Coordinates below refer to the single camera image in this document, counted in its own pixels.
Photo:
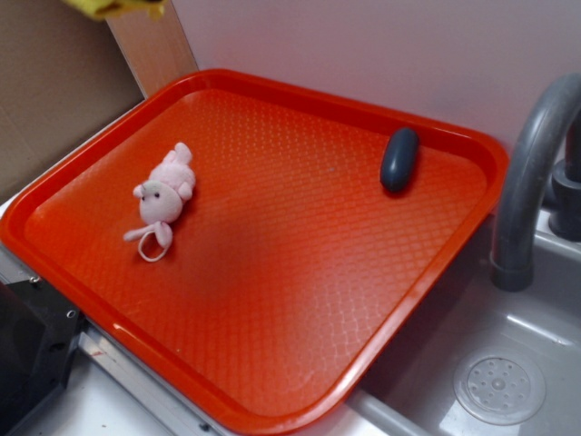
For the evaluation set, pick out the red plastic tray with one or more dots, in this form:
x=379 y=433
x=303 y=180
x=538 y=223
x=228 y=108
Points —
x=290 y=268

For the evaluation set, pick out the round sink drain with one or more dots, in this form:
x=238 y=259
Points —
x=499 y=386

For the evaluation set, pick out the dark grey oval object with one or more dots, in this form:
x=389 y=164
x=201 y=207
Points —
x=399 y=160

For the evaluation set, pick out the yellow cloth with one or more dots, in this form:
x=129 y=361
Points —
x=100 y=10

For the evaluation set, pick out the grey curved faucet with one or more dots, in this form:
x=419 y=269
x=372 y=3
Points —
x=540 y=146

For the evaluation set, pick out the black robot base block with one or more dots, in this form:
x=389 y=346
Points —
x=40 y=331

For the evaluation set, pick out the pink plush toy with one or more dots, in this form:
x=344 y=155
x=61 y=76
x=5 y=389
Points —
x=162 y=197

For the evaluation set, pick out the grey plastic sink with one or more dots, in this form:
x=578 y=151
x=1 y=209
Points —
x=409 y=388

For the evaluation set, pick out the dark grey faucet handle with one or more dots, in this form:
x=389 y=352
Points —
x=565 y=221

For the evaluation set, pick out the light wooden board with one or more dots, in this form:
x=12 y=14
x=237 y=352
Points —
x=156 y=50

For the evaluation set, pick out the brown cardboard panel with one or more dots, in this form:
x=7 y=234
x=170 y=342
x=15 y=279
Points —
x=63 y=78

